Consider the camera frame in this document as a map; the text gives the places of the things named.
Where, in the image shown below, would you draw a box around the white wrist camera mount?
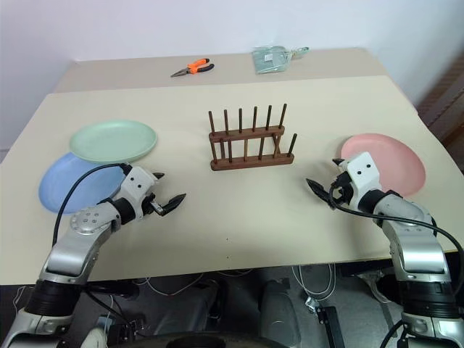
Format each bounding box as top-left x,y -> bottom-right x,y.
115,165 -> 157,219
343,152 -> 384,199

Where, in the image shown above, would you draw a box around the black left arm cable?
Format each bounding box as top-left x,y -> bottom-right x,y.
51,162 -> 133,251

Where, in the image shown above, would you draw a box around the green plate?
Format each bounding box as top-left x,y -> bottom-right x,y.
68,120 -> 158,165

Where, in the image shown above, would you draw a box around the red plate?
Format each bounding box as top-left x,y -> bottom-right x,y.
340,133 -> 426,199

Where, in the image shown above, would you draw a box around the blue plate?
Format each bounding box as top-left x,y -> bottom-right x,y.
38,151 -> 128,215

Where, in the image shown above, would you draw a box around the white cable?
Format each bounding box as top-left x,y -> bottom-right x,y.
291,263 -> 338,302
136,273 -> 206,297

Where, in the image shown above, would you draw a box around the clear plastic bag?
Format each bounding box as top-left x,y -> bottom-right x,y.
252,46 -> 310,75

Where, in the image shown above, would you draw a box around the wooden dish rack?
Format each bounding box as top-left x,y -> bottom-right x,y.
207,103 -> 299,173

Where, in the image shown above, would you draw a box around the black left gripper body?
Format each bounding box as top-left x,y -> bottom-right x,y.
139,194 -> 165,219

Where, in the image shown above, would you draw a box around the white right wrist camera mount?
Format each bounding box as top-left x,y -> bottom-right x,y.
343,152 -> 384,199

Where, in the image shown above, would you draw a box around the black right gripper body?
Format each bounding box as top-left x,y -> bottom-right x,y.
328,173 -> 360,212

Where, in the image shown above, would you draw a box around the grey rounded shape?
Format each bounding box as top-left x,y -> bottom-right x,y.
260,279 -> 304,344

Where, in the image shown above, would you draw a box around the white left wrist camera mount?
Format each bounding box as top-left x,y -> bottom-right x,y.
115,165 -> 157,219

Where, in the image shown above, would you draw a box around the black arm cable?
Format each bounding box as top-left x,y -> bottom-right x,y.
328,183 -> 464,254
51,162 -> 133,251

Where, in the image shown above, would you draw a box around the black metal bracket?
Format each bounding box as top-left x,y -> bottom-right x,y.
314,306 -> 346,348

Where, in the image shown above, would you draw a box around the orange-handled pliers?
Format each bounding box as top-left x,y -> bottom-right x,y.
170,58 -> 215,78

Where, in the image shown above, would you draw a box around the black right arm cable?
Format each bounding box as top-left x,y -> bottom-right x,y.
328,183 -> 464,254

